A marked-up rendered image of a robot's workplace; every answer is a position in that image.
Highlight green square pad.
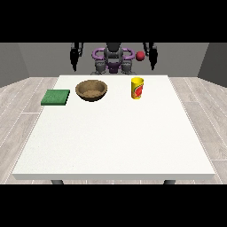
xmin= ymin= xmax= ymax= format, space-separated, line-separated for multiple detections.
xmin=40 ymin=89 xmax=71 ymax=106

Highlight small red ball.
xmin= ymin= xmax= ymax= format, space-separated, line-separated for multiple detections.
xmin=135 ymin=51 xmax=145 ymax=62

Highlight grey robot trunk purple rings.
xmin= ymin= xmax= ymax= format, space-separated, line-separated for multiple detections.
xmin=90 ymin=43 xmax=137 ymax=75

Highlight brown wooden bowl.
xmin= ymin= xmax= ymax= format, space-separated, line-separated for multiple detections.
xmin=74 ymin=79 xmax=108 ymax=103

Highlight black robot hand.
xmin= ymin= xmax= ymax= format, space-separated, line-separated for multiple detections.
xmin=143 ymin=43 xmax=159 ymax=72
xmin=69 ymin=43 xmax=84 ymax=73

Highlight yellow cup with melon print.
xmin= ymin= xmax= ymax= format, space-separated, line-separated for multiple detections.
xmin=130 ymin=76 xmax=145 ymax=101

